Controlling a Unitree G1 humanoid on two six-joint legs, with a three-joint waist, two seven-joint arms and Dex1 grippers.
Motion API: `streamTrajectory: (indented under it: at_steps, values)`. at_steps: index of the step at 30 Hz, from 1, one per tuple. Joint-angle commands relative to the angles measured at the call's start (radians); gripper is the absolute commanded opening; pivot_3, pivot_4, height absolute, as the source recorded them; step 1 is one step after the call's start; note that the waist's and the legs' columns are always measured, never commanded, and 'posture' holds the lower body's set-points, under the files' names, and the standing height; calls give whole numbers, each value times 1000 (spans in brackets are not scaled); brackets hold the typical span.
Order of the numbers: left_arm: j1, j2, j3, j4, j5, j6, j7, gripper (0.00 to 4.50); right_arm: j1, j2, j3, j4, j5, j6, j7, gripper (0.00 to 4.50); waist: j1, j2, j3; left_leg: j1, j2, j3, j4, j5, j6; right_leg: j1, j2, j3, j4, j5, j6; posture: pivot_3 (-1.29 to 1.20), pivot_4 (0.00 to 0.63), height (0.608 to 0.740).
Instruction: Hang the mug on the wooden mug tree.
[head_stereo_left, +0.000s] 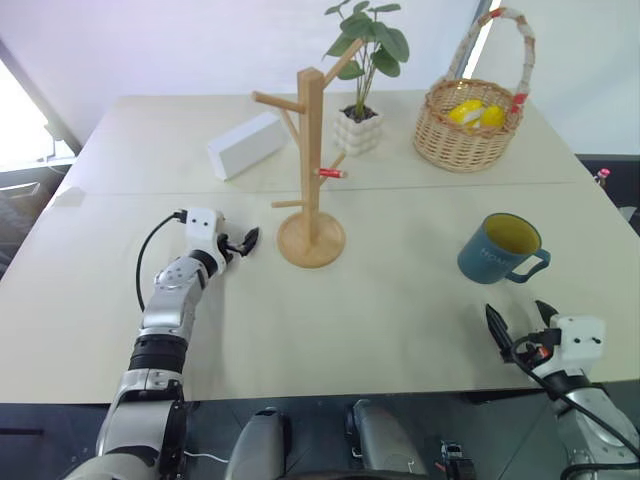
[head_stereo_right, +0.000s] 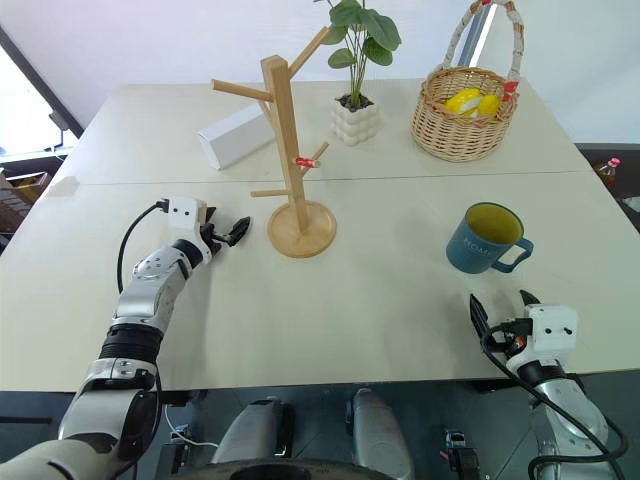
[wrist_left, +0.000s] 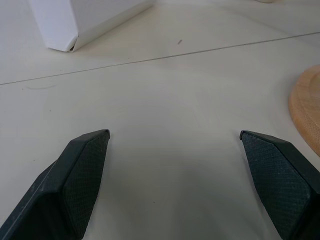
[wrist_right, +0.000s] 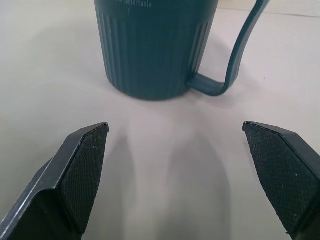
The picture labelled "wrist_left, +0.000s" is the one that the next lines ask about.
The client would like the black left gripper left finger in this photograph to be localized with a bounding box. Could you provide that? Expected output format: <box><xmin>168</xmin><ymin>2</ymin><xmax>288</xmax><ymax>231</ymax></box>
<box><xmin>0</xmin><ymin>129</ymin><xmax>111</xmax><ymax>240</ymax></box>

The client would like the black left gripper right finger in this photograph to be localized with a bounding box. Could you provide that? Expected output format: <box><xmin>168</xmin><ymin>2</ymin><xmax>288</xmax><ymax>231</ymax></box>
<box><xmin>239</xmin><ymin>130</ymin><xmax>320</xmax><ymax>240</ymax></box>

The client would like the round wooden board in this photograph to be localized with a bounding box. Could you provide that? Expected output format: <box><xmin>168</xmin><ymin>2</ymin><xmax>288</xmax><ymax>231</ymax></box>
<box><xmin>287</xmin><ymin>64</ymin><xmax>320</xmax><ymax>158</ymax></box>

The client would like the white cardboard box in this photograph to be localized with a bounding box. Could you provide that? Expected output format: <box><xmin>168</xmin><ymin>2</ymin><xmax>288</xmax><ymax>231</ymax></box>
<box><xmin>28</xmin><ymin>0</ymin><xmax>155</xmax><ymax>53</ymax></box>

